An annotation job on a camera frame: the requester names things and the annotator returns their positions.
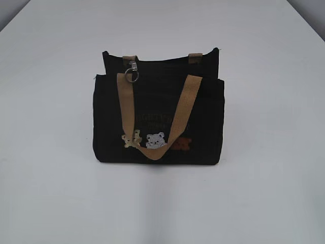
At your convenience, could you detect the black canvas tote bag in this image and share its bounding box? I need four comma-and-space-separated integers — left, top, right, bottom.
92, 48, 225, 165

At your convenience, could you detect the silver zipper pull key ring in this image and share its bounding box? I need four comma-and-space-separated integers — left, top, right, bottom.
123, 61, 140, 83

